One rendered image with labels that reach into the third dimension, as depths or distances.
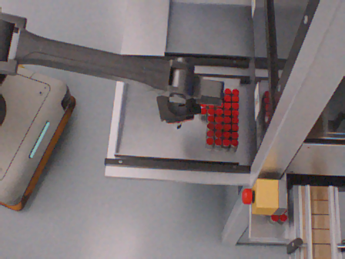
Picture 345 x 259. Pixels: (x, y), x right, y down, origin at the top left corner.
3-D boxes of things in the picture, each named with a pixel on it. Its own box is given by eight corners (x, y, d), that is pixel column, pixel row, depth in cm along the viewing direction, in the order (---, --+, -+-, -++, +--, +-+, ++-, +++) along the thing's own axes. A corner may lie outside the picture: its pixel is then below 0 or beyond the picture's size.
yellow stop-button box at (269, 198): (279, 188, 114) (286, 179, 107) (279, 215, 111) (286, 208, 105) (250, 186, 114) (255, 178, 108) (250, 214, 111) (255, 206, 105)
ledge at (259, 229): (297, 194, 123) (299, 193, 122) (299, 240, 118) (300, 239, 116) (249, 193, 124) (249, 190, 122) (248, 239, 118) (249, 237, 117)
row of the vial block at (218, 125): (222, 95, 134) (223, 87, 130) (220, 152, 127) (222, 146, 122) (215, 95, 134) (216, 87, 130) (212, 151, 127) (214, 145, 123)
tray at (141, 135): (239, 85, 136) (240, 79, 132) (237, 166, 125) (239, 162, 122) (125, 78, 137) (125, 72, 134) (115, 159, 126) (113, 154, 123)
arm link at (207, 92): (173, 56, 95) (169, 95, 94) (228, 63, 95) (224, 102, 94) (175, 71, 107) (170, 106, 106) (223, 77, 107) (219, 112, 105)
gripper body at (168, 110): (202, 116, 112) (204, 102, 105) (161, 122, 111) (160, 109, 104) (195, 92, 114) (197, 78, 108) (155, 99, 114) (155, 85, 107)
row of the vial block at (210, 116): (215, 95, 134) (216, 87, 130) (212, 151, 127) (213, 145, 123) (207, 94, 134) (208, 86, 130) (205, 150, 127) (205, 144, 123)
